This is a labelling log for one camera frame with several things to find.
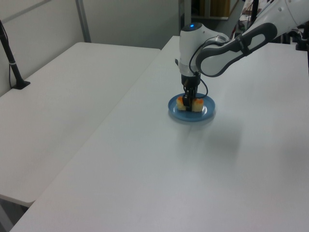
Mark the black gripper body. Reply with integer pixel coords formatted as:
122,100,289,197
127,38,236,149
181,72,201,92

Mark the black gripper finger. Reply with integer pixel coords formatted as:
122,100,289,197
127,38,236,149
190,87,198,112
182,89,192,107

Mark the orange glazed bread piece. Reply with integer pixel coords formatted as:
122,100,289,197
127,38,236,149
176,96,204,114

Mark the blue round plate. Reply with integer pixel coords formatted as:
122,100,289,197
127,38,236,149
168,93,216,122

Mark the black upright pole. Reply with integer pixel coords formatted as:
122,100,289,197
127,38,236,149
251,0,259,21

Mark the white side table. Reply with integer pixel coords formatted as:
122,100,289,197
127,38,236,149
0,42,162,208

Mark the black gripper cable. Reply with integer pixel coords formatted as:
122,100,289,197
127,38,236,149
189,36,226,98

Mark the black clamped camera stand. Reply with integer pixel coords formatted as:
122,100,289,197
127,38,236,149
295,20,309,52

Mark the grey metal partition post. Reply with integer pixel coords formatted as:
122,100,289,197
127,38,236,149
75,0,92,44

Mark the thin black stand cable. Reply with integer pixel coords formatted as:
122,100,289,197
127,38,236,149
0,23,13,89

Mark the black camera stand with tape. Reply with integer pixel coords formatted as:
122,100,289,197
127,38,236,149
0,19,31,91

